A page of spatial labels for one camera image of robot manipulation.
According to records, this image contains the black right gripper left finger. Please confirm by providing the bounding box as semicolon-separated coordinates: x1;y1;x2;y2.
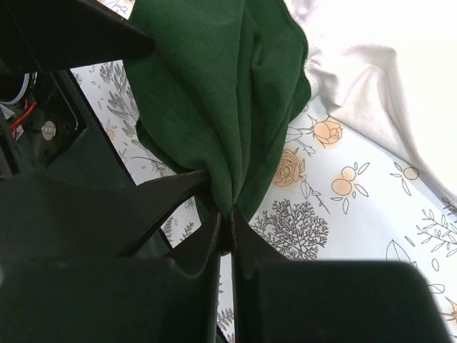
1;210;222;342

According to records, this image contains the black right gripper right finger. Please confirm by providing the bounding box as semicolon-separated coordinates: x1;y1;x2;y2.
230;208;448;342

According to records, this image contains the white green raglan t-shirt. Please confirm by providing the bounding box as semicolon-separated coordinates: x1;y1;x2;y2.
124;0;457;257

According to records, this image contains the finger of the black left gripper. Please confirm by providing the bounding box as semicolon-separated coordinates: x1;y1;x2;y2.
1;1;155;73
1;171;209;257

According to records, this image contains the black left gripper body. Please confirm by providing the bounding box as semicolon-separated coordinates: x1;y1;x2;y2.
1;70;134;189

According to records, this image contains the floral patterned table mat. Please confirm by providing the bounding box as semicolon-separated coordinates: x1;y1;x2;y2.
73;1;456;338

